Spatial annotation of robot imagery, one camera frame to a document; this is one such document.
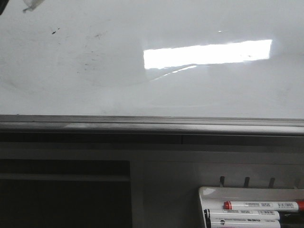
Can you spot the white marker tray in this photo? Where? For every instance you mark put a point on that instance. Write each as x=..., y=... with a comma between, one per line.
x=214, y=197

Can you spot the white whiteboard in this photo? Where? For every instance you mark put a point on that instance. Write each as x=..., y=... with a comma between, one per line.
x=182, y=58

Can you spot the white black-tip whiteboard marker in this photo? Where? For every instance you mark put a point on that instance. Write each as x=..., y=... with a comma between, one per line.
x=31, y=4

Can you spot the red-capped white marker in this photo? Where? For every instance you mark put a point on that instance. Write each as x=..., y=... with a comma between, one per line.
x=293, y=206

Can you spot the grey whiteboard frame rail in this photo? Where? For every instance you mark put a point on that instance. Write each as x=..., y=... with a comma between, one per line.
x=151, y=125

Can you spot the black-capped white marker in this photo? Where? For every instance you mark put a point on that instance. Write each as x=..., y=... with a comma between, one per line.
x=246, y=223
x=241, y=214

